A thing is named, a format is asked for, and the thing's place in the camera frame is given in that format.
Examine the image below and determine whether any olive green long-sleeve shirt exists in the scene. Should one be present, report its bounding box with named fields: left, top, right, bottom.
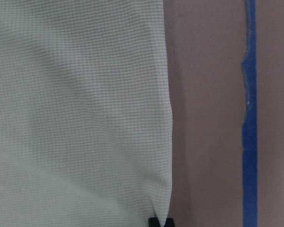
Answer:
left=0, top=0, right=172, bottom=227

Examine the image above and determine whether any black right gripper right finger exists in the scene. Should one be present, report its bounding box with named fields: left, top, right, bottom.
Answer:
left=164, top=218, right=174, bottom=227

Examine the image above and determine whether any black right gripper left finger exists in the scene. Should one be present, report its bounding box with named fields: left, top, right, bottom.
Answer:
left=148, top=217, right=160, bottom=227

